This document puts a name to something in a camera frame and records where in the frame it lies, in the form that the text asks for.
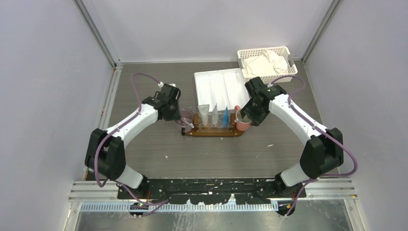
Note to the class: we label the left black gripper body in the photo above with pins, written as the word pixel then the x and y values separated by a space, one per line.
pixel 174 113

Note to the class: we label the oval wooden tray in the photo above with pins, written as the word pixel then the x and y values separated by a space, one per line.
pixel 234 133

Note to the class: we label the orange cap toothpaste tube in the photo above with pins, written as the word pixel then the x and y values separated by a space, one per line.
pixel 204 110

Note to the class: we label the white toothpaste tube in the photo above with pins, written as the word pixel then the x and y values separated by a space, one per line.
pixel 214 116

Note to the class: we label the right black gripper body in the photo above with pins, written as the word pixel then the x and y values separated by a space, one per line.
pixel 256 115

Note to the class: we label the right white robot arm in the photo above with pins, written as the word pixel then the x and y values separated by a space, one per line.
pixel 322 152

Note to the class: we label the blue toothpaste tube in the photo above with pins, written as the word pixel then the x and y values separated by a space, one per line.
pixel 225 118

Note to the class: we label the pink mug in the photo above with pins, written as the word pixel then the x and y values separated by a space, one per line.
pixel 243 123

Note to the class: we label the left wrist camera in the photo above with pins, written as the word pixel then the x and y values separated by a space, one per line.
pixel 165 86

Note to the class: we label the white plastic tray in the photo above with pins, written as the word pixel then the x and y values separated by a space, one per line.
pixel 221 88

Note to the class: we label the purple mug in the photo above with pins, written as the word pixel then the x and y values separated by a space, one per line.
pixel 182 127

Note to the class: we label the white towels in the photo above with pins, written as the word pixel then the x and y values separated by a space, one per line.
pixel 266 64

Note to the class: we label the clear glass holder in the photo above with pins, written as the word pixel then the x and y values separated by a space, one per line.
pixel 217 129

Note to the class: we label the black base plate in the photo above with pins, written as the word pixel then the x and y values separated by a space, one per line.
pixel 210 191

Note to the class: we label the white basket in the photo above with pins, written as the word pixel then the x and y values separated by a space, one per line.
pixel 281 51

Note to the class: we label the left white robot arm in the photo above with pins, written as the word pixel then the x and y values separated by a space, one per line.
pixel 106 149

